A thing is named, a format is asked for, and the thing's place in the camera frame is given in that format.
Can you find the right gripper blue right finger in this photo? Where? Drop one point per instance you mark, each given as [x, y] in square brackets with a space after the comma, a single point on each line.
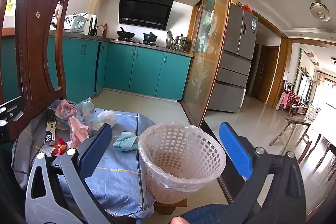
[239, 156]

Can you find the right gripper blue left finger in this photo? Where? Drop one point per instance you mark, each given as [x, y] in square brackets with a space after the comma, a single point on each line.
[92, 149]

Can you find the pink plastic wrapper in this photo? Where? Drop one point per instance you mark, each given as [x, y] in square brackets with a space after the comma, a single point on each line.
[78, 132]

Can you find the white blue medicine box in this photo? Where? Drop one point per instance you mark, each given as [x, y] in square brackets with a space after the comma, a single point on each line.
[50, 133]

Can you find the white tissue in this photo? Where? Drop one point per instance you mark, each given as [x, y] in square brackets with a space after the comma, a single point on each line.
[108, 117]

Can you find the clear printed snack bag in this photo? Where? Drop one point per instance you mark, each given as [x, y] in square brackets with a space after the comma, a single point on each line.
[87, 115]

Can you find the white plastic trash basket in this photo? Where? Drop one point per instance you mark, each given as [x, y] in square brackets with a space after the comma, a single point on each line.
[179, 160]

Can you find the teal lower kitchen cabinets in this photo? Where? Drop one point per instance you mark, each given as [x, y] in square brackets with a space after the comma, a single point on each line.
[91, 65]

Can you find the person's hand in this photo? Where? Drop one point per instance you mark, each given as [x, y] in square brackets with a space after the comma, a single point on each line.
[179, 220]

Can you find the blue seat cushion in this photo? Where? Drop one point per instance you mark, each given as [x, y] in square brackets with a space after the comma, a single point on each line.
[118, 182]

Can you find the red snack wrapper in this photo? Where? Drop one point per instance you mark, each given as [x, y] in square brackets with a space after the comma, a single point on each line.
[60, 148]

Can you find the black crumpled wrapper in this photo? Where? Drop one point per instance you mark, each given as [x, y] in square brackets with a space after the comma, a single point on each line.
[50, 115]

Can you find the pink labelled wrapper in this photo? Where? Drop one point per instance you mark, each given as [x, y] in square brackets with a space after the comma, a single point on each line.
[65, 110]

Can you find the wooden stool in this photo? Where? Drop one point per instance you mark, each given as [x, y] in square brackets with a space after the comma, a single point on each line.
[287, 133]

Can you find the grey refrigerator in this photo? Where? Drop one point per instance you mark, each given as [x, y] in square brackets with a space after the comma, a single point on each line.
[235, 64]

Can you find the white dish rack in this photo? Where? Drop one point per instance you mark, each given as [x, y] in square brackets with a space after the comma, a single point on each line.
[74, 23]

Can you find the dark wooden chair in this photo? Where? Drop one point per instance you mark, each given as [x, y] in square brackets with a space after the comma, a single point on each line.
[32, 26]

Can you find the glass sliding door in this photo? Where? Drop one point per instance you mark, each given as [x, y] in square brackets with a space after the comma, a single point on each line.
[207, 52]

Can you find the brown sauce bottle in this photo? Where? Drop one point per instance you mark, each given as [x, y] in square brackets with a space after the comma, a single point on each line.
[104, 33]

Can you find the steel stock pot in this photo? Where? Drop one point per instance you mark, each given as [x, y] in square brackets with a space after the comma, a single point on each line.
[181, 43]

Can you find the black wok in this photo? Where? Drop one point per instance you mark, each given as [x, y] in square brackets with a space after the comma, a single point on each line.
[124, 35]

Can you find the dark cooking pot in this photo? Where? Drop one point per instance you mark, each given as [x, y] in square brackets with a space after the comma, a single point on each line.
[150, 37]

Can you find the steel pot lid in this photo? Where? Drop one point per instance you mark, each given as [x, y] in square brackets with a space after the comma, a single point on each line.
[169, 40]

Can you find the black range hood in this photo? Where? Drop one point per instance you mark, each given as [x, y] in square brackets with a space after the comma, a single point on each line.
[145, 13]

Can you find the ceiling light fixture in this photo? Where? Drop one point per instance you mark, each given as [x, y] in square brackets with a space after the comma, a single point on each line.
[320, 11]

